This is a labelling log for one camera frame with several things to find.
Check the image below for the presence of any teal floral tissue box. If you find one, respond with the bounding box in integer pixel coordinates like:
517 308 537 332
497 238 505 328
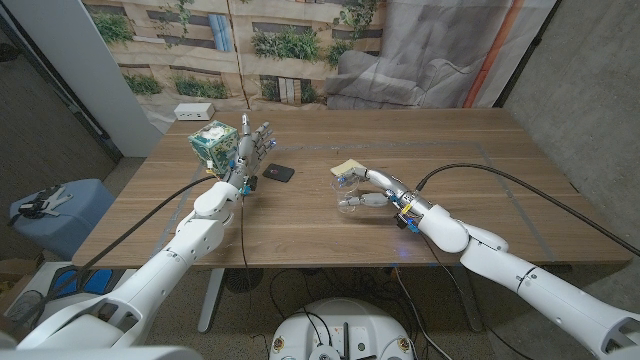
187 120 240 175

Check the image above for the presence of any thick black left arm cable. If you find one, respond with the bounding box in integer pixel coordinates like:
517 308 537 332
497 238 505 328
7 174 219 335

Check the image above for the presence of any grey table leg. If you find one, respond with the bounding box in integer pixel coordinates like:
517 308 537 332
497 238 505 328
449 266 484 334

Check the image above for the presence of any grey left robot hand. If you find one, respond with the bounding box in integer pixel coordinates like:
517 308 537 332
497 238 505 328
225 113 278 196

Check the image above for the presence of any blue padded stool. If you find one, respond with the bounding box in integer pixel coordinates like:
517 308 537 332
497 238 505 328
8 178 116 261

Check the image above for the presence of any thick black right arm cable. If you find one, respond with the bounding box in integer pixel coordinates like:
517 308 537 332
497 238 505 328
414 162 640 257

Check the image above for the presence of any white table leg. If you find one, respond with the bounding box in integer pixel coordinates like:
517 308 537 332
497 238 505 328
197 268 226 335

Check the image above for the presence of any white robot torso base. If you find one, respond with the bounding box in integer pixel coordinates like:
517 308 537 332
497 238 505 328
268 298 415 360

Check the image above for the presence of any blue and black bag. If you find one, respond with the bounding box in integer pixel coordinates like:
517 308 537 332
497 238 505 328
49 267 114 297

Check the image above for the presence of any white floor cable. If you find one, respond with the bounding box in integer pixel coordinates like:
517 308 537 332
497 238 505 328
393 267 444 360

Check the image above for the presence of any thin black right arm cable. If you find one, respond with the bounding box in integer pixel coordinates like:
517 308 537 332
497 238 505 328
420 233 534 360

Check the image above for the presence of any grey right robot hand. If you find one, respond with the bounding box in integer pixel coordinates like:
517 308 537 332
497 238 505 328
329 166 434 234

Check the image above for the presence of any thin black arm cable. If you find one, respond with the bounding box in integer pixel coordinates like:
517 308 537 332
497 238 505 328
239 193 251 311
420 233 534 360

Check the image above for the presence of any black and white device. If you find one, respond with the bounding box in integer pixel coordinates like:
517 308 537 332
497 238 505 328
7 184 74 220

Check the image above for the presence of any yellow sponge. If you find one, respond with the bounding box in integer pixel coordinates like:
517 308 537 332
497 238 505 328
329 158 366 177

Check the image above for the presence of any white power strip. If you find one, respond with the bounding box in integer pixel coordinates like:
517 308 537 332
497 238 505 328
173 102 216 122

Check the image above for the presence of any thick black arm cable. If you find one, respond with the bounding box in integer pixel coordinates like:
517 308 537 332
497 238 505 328
7 174 219 335
414 162 640 257

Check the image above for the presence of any black round floor object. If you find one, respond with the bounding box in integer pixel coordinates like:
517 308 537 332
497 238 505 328
223 268 265 294

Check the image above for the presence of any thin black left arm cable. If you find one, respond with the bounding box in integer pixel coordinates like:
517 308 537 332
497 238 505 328
239 193 251 311

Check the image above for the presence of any printed fabric backdrop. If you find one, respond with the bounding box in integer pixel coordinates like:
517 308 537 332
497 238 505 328
82 0 559 132

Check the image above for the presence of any clear glass beaker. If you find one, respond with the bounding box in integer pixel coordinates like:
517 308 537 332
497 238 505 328
329 172 362 215

